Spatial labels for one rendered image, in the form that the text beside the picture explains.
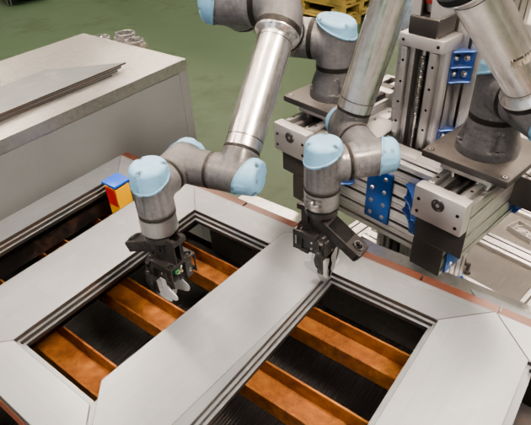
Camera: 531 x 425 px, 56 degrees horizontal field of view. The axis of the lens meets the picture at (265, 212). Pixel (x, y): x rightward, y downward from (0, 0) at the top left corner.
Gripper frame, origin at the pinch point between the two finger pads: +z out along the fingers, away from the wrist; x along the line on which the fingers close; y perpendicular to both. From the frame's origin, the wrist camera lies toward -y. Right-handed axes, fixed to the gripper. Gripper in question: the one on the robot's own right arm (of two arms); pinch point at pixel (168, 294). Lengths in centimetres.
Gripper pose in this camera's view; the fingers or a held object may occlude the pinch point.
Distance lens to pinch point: 118.5
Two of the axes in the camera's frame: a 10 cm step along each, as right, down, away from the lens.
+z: 0.4, 8.0, 6.0
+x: 6.0, -5.0, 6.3
